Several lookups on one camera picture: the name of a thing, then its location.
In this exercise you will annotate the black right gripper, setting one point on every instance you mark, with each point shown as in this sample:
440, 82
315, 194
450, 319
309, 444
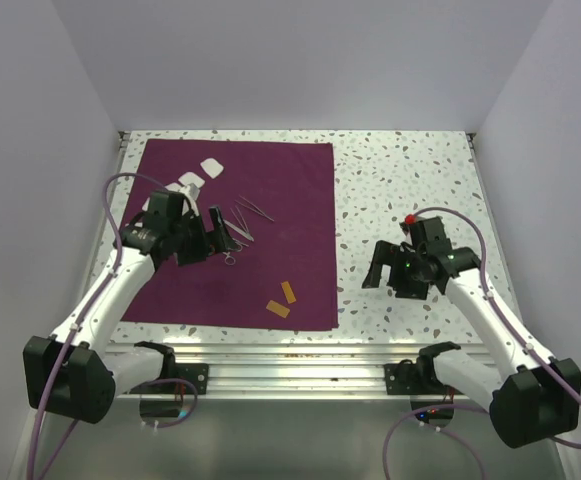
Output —
391, 254

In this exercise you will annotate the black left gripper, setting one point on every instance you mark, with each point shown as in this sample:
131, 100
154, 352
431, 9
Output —
200, 252

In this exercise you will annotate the steel forceps scissors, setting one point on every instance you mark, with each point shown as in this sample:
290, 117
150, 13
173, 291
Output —
229, 258

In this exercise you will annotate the orange bandage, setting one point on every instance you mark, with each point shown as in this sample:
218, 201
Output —
288, 292
278, 309

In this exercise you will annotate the silver scalpel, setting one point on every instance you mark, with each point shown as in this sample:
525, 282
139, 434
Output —
239, 231

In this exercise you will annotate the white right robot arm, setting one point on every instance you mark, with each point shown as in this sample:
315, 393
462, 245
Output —
528, 393

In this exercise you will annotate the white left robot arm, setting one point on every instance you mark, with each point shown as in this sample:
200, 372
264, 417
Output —
67, 373

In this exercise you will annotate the white gauze pad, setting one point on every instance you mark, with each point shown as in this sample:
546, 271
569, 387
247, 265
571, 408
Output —
212, 167
191, 178
175, 187

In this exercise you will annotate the purple cloth mat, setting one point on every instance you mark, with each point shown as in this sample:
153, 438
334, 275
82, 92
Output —
294, 184

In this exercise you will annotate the aluminium rail frame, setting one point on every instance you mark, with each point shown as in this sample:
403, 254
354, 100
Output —
299, 405

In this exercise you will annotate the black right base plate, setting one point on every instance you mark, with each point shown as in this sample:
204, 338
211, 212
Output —
417, 377

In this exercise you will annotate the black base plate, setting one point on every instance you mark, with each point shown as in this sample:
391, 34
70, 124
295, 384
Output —
196, 374
417, 377

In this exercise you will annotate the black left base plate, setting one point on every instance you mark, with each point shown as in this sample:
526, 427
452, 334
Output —
196, 374

